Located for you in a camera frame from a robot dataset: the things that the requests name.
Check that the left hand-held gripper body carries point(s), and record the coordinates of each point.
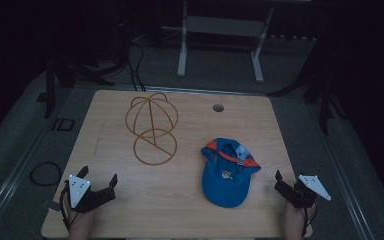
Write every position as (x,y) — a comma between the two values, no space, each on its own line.
(93,199)

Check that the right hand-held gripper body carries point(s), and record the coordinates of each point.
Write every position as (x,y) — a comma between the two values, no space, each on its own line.
(305,193)

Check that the blue cap with orange trim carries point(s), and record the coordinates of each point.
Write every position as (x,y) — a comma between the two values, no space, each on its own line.
(225,181)

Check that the person's left hand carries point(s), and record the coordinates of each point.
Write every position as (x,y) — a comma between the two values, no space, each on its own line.
(81,221)

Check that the person's right hand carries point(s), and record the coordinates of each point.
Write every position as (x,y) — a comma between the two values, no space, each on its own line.
(295,221)

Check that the black tripod stand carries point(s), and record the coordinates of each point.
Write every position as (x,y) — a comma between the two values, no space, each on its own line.
(50,86)
(325,100)

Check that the black rectangular floor bracket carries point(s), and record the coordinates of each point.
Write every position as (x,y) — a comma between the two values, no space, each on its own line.
(63,124)

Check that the white metal desk frame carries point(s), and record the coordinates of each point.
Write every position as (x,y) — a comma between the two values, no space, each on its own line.
(220,25)

